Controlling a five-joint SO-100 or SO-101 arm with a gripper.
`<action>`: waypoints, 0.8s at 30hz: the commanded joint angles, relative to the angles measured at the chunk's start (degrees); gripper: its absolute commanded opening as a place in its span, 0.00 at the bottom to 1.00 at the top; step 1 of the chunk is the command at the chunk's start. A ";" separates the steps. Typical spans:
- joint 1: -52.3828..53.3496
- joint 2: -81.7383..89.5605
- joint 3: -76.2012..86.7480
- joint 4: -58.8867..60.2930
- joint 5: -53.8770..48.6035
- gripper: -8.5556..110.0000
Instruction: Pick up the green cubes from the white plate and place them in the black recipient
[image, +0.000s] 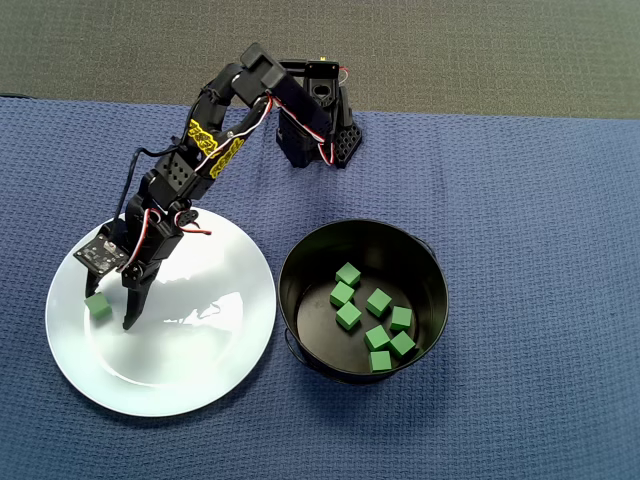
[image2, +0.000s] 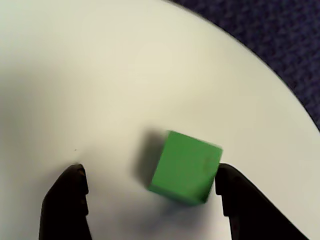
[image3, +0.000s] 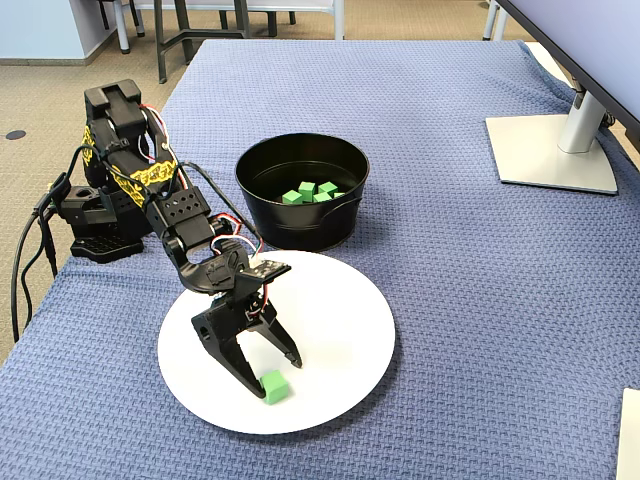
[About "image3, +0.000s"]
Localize white desk leg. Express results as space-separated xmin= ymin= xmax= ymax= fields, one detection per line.
xmin=480 ymin=0 xmax=510 ymax=42

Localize red white gripper servo wire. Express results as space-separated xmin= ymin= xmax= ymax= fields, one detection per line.
xmin=209 ymin=214 xmax=275 ymax=321

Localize monitor with silver stand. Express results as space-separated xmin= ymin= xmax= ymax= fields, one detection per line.
xmin=483 ymin=0 xmax=640 ymax=196

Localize white grey furniture frame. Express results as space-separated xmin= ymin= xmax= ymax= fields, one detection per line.
xmin=134 ymin=0 xmax=346 ymax=42

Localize blue woven tablecloth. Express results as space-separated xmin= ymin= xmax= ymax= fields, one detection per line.
xmin=0 ymin=39 xmax=640 ymax=480

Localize dark brown chair legs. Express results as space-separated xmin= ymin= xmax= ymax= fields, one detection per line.
xmin=98 ymin=0 xmax=147 ymax=39

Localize dark grey metal stool frame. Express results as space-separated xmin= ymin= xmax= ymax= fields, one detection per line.
xmin=152 ymin=0 xmax=279 ymax=85

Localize thick black cable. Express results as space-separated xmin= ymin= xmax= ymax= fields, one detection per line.
xmin=9 ymin=199 xmax=49 ymax=344
xmin=19 ymin=209 xmax=60 ymax=326

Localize white table leg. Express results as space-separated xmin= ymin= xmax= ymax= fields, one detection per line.
xmin=114 ymin=0 xmax=132 ymax=55

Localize white round plate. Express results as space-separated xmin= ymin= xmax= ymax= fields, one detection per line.
xmin=157 ymin=249 xmax=397 ymax=435

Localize thin black camera cable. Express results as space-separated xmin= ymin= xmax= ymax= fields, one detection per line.
xmin=37 ymin=134 xmax=264 ymax=266

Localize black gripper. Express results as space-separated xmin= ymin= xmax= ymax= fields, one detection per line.
xmin=174 ymin=244 xmax=304 ymax=400

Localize small camera circuit board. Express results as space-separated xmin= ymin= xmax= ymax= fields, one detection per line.
xmin=232 ymin=257 xmax=293 ymax=297

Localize black metal bucket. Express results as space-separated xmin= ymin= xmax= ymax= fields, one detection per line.
xmin=234 ymin=132 xmax=370 ymax=253

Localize white flat object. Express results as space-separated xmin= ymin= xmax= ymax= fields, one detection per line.
xmin=615 ymin=387 xmax=640 ymax=480

